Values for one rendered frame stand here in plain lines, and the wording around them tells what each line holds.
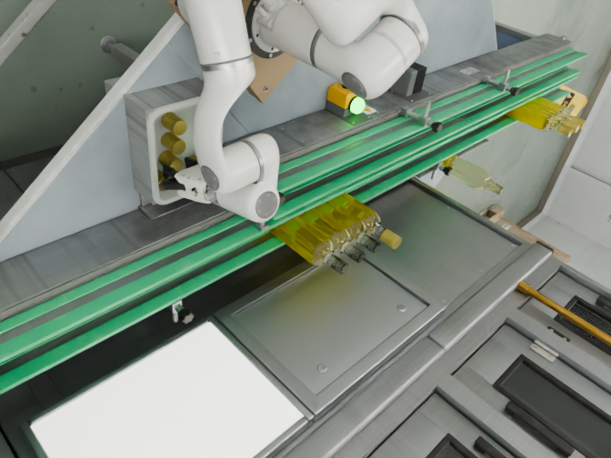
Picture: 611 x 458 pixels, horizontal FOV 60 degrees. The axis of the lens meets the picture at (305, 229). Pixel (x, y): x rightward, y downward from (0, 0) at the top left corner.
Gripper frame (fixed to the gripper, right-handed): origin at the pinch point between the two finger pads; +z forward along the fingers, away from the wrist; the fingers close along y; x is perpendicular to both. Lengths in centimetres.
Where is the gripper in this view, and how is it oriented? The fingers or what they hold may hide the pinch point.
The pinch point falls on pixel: (180, 169)
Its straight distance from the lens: 115.8
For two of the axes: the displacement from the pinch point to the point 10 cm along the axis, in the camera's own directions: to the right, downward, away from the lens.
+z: -6.9, -2.9, 6.6
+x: -0.8, -8.8, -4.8
